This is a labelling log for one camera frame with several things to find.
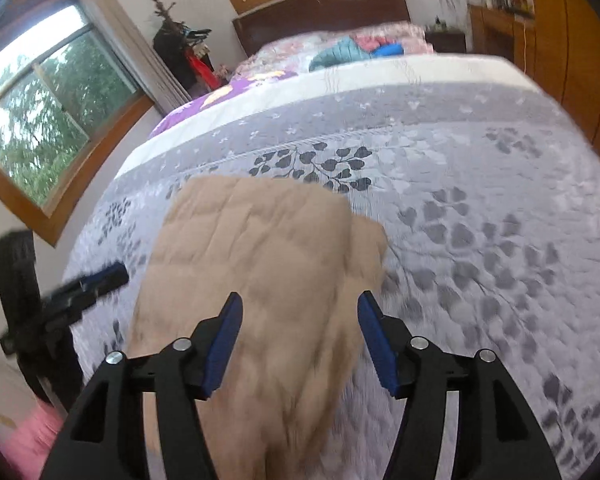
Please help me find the bed with floral quilt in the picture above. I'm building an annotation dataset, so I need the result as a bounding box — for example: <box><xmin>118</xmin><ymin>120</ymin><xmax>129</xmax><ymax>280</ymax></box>
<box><xmin>62</xmin><ymin>54</ymin><xmax>600</xmax><ymax>480</ymax></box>

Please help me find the beige pleated curtain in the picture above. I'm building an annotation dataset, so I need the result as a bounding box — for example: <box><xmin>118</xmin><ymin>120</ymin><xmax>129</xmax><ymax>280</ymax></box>
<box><xmin>74</xmin><ymin>0</ymin><xmax>192</xmax><ymax>117</ymax></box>

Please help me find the wooden desk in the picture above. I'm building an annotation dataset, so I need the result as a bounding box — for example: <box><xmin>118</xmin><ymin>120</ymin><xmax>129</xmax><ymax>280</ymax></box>
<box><xmin>467</xmin><ymin>2</ymin><xmax>537</xmax><ymax>69</ymax></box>

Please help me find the pile of colourful clothes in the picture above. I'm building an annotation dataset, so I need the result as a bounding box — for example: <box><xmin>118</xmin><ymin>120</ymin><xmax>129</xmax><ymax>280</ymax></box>
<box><xmin>350</xmin><ymin>30</ymin><xmax>406</xmax><ymax>59</ymax></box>

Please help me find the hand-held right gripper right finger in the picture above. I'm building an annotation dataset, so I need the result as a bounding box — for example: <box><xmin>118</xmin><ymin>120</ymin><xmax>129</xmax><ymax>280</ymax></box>
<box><xmin>357</xmin><ymin>290</ymin><xmax>563</xmax><ymax>480</ymax></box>

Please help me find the dark wooden headboard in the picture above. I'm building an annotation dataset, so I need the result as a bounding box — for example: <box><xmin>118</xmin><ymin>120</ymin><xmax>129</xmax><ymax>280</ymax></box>
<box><xmin>232</xmin><ymin>0</ymin><xmax>412</xmax><ymax>59</ymax></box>

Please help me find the beige quilted jacket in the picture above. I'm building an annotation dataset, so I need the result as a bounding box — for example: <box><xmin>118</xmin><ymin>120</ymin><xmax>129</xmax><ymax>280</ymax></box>
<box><xmin>127</xmin><ymin>175</ymin><xmax>389</xmax><ymax>480</ymax></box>

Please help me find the black coat rack with clothes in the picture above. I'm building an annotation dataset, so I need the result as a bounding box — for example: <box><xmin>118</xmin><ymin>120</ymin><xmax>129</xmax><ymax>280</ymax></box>
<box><xmin>152</xmin><ymin>0</ymin><xmax>214</xmax><ymax>92</ymax></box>

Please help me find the dark nightstand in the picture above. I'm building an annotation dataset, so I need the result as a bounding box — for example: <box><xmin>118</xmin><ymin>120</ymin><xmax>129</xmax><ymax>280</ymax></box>
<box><xmin>424</xmin><ymin>29</ymin><xmax>467</xmax><ymax>54</ymax></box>

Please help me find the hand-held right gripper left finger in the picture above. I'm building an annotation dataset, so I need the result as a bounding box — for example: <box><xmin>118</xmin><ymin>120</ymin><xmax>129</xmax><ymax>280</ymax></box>
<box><xmin>40</xmin><ymin>291</ymin><xmax>244</xmax><ymax>480</ymax></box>

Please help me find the pink cloth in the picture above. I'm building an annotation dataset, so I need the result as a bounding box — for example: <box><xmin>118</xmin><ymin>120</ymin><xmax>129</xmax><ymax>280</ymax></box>
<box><xmin>2</xmin><ymin>402</ymin><xmax>66</xmax><ymax>468</ymax></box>

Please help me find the wooden wardrobe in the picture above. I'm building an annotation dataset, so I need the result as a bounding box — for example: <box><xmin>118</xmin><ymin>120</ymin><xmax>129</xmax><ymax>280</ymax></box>
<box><xmin>524</xmin><ymin>0</ymin><xmax>600</xmax><ymax>157</ymax></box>

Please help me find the teal puffer jacket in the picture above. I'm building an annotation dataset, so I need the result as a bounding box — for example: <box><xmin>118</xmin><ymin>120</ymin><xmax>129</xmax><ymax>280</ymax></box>
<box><xmin>308</xmin><ymin>39</ymin><xmax>374</xmax><ymax>74</ymax></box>

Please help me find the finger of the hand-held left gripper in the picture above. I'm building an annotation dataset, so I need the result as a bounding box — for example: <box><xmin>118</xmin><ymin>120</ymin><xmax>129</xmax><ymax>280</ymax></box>
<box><xmin>50</xmin><ymin>261</ymin><xmax>130</xmax><ymax>322</ymax></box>

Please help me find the purple floral quilt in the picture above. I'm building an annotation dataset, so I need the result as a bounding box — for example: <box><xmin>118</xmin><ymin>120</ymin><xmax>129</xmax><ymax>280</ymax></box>
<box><xmin>149</xmin><ymin>21</ymin><xmax>433</xmax><ymax>139</ymax></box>

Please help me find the red hanging garment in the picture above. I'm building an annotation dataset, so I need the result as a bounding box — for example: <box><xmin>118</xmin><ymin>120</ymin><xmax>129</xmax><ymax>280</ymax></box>
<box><xmin>189</xmin><ymin>52</ymin><xmax>222</xmax><ymax>90</ymax></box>

